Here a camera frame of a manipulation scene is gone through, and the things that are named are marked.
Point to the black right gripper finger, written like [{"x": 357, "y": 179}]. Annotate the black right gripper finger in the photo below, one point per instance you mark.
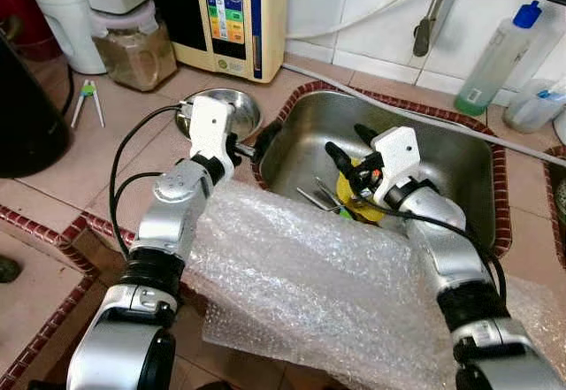
[
  {"x": 367, "y": 136},
  {"x": 341, "y": 164}
]

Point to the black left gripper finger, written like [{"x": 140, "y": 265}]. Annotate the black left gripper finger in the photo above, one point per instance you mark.
[{"x": 268, "y": 138}]

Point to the yellow plastic bowl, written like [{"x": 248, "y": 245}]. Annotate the yellow plastic bowl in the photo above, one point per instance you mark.
[{"x": 363, "y": 211}]

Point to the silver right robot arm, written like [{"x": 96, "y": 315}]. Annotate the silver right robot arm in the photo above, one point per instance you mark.
[{"x": 451, "y": 248}]

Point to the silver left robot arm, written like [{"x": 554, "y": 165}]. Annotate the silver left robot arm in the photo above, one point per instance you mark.
[{"x": 172, "y": 204}]

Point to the small steel bowl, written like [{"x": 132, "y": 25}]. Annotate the small steel bowl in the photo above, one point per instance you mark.
[{"x": 243, "y": 111}]

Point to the steel utensil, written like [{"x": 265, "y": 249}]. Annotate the steel utensil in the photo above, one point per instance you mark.
[{"x": 317, "y": 201}]

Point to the beige black water ionizer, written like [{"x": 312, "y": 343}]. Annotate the beige black water ionizer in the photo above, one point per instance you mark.
[{"x": 270, "y": 27}]

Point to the clear bubble wrap sheet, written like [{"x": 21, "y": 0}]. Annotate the clear bubble wrap sheet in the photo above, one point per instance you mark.
[{"x": 301, "y": 293}]

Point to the clear jar brown contents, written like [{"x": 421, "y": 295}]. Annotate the clear jar brown contents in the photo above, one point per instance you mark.
[{"x": 137, "y": 58}]

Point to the clear bottle blue cap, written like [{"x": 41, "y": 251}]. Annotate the clear bottle blue cap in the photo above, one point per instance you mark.
[{"x": 495, "y": 63}]

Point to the white tongs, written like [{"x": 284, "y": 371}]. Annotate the white tongs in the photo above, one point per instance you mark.
[{"x": 87, "y": 89}]

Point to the white patterned bowl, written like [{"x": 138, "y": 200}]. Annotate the white patterned bowl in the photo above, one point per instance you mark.
[{"x": 560, "y": 197}]

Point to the black kettle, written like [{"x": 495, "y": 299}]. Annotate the black kettle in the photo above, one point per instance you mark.
[{"x": 31, "y": 116}]

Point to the white jug green lid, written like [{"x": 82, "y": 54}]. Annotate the white jug green lid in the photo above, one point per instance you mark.
[{"x": 62, "y": 27}]

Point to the dark red container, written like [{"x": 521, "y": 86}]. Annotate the dark red container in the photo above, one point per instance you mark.
[{"x": 19, "y": 14}]

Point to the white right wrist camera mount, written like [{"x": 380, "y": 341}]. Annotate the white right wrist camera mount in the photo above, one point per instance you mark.
[{"x": 398, "y": 151}]

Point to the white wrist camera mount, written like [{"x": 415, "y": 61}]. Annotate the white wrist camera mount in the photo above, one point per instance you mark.
[
  {"x": 212, "y": 125},
  {"x": 398, "y": 151}
]

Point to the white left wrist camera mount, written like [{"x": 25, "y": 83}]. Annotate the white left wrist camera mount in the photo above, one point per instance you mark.
[{"x": 212, "y": 125}]

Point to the wall tap grey spout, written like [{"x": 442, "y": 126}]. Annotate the wall tap grey spout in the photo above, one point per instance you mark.
[{"x": 424, "y": 36}]

